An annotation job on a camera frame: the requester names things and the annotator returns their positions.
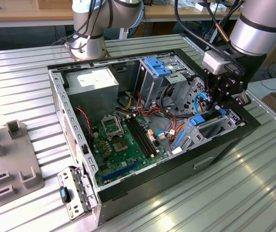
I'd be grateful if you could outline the white box with dark lid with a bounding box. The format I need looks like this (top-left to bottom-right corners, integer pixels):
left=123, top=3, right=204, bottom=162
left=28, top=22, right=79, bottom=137
left=195, top=1, right=207, bottom=12

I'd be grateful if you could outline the thick black inner cable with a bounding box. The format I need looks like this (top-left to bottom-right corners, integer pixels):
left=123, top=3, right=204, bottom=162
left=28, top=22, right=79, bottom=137
left=160, top=83, right=191, bottom=119

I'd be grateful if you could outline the long wooden desk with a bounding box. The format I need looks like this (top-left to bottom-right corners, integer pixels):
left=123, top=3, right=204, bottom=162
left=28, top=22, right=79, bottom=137
left=0, top=0, right=276, bottom=29

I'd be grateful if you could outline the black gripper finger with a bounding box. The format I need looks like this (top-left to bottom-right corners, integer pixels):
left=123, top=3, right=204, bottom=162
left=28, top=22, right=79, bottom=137
left=203, top=68, right=220, bottom=115
left=216, top=95, right=251, bottom=111

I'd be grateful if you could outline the grey power supply box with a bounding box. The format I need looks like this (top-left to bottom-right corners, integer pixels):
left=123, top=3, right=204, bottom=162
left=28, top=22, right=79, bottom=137
left=64, top=66, right=119, bottom=126

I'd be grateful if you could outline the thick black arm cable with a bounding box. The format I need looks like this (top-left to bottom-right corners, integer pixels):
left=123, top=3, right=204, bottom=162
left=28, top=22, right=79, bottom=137
left=174, top=0, right=228, bottom=55

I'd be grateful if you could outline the metal slot bracket plate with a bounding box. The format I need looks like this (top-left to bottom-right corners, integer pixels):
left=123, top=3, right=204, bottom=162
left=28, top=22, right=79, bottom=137
left=57, top=165, right=99, bottom=222

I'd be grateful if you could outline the green motherboard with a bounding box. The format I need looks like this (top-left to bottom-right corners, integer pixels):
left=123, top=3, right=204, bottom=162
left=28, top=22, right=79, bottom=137
left=90, top=113, right=172, bottom=187

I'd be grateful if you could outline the brown cardboard box on desk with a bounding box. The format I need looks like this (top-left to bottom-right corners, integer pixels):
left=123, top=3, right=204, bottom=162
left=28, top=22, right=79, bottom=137
left=37, top=0, right=73, bottom=10

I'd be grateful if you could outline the short pale blue wire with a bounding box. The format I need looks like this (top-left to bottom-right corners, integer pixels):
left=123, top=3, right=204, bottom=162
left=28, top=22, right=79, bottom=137
left=153, top=130, right=177, bottom=141

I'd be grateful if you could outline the red orange wire bundle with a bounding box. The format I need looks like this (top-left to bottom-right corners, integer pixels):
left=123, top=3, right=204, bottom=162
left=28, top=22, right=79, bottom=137
left=136, top=93, right=164, bottom=123

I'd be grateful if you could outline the blue data wire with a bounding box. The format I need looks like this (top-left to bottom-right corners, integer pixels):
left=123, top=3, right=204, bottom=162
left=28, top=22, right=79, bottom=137
left=192, top=92, right=211, bottom=116

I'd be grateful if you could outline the orange yellow power wire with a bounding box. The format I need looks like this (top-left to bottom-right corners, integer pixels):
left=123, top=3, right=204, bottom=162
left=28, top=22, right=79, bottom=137
left=167, top=101, right=208, bottom=144

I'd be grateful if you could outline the metal disk bay cage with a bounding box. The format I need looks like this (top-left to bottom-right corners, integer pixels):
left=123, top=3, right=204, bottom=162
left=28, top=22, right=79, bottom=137
left=169, top=76, right=247, bottom=155

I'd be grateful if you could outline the metal optical drive cage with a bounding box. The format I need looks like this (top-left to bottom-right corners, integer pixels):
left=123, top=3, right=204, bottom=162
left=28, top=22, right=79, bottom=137
left=137, top=54, right=193, bottom=110

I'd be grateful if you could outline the grey parts rack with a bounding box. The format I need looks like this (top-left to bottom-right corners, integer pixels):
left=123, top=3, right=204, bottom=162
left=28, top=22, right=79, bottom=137
left=0, top=111, right=45, bottom=215

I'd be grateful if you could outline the hard disk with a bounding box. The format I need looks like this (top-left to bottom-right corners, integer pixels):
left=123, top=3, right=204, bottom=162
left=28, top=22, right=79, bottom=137
left=173, top=107, right=226, bottom=150

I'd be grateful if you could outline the blue expansion slot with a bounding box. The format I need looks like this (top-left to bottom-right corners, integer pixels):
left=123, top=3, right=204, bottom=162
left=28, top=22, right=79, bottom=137
left=102, top=161, right=140, bottom=182

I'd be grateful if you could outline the black RAM slot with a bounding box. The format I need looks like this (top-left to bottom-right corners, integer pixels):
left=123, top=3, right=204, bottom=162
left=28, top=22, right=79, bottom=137
left=125, top=117, right=151, bottom=158
left=131, top=117, right=157, bottom=157
left=128, top=117, right=154, bottom=158
left=134, top=116, right=160, bottom=156

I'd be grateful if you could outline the black open PC case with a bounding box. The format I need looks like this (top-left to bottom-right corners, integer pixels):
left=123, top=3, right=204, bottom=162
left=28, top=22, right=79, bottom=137
left=47, top=48, right=261, bottom=227

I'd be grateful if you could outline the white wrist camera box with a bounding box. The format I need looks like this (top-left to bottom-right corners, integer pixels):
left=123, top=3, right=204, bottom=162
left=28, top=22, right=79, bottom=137
left=202, top=50, right=228, bottom=75

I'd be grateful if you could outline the metal socket cover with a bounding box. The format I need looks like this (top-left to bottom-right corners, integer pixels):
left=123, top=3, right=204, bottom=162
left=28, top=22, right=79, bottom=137
left=100, top=114, right=125, bottom=136

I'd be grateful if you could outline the red black fan wire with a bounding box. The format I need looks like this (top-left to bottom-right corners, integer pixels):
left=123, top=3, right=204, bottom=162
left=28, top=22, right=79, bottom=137
left=75, top=107, right=93, bottom=147

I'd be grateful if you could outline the white low table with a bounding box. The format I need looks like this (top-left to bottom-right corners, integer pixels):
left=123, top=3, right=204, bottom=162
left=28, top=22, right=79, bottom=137
left=247, top=77, right=276, bottom=97

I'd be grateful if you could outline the blue plastic drive latch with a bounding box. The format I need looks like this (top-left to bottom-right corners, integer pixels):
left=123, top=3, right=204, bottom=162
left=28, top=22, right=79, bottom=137
left=145, top=57, right=171, bottom=77

